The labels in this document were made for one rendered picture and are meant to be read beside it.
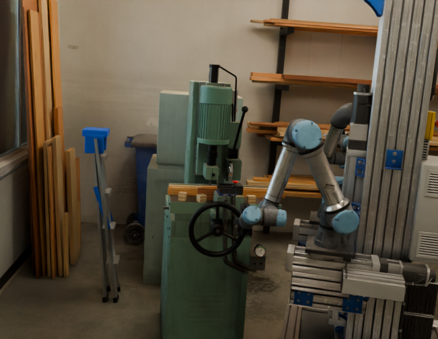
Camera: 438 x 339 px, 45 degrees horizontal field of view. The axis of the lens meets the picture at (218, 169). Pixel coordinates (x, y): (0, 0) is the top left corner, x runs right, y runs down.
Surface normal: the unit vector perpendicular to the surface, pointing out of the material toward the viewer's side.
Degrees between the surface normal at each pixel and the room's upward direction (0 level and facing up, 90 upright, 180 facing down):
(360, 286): 90
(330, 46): 90
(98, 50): 90
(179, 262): 90
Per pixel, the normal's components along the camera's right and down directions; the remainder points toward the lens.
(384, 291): -0.20, 0.17
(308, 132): 0.03, 0.07
